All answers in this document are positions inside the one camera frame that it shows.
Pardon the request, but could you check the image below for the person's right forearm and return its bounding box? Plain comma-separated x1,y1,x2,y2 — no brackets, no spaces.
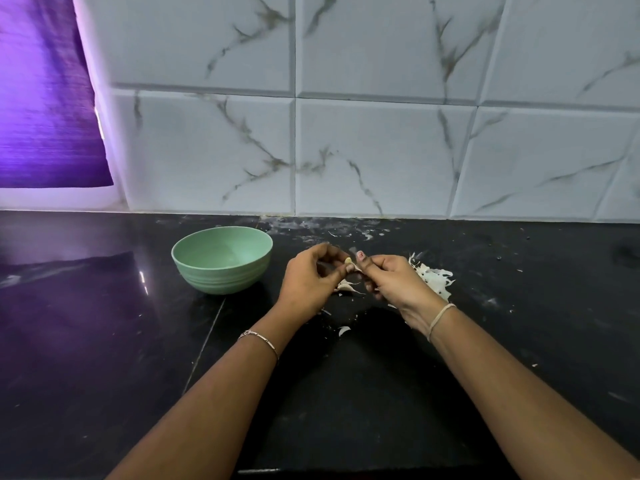
428,309,640,480

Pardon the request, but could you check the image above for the person's right hand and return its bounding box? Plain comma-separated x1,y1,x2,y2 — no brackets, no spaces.
352,249,446,331

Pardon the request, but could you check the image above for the silver left wrist bracelet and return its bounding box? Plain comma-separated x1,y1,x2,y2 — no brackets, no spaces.
237,329,281,361

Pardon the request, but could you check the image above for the person's left forearm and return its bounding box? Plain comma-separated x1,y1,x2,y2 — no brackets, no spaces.
105,317,299,480

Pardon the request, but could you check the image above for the mint green bowl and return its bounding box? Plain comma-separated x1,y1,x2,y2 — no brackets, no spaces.
170,225,275,296

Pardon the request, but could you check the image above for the silver right wrist bracelet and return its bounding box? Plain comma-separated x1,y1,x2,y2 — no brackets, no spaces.
427,301,457,344

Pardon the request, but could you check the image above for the person's left hand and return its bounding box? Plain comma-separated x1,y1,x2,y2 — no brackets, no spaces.
275,243,352,326

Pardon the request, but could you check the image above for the pile of white garlic peels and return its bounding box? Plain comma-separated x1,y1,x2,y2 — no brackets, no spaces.
408,251,457,304

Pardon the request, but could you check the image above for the silver wrist bracelet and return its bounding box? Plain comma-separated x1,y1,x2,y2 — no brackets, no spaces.
427,301,457,344
237,329,281,361

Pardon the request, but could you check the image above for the purple cloth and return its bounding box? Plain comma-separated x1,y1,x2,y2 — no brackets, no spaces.
0,0,115,189

